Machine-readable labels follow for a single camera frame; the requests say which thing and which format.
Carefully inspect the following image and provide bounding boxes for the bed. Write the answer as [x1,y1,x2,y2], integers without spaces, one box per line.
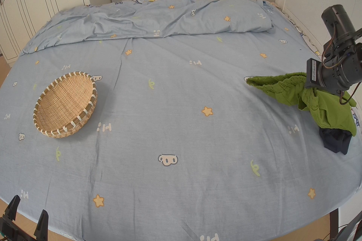
[0,0,362,241]

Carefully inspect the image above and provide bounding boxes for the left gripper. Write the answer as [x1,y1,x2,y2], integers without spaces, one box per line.
[0,195,49,241]

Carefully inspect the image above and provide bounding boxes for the round woven basket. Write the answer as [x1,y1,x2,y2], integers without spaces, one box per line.
[33,71,98,139]

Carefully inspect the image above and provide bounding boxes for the pale blue quilt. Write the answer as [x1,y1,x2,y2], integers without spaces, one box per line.
[20,0,275,56]

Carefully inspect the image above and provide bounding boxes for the green shorts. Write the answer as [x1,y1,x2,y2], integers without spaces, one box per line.
[245,72,357,137]

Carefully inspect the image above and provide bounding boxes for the dark blue garment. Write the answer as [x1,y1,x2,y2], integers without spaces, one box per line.
[320,127,352,155]

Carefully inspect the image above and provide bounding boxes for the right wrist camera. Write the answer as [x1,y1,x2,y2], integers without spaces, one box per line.
[304,58,323,90]

